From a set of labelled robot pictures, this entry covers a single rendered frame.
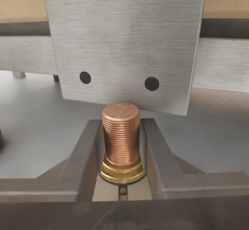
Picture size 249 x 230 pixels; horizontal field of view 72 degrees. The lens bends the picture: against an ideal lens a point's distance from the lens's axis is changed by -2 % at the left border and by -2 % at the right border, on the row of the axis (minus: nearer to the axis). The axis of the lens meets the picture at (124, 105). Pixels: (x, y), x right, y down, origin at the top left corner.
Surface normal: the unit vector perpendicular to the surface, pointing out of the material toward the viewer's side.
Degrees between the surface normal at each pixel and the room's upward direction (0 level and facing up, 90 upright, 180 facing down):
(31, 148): 180
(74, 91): 90
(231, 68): 90
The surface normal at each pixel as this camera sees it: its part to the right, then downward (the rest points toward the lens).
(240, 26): -0.32, 0.43
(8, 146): -0.02, -0.89
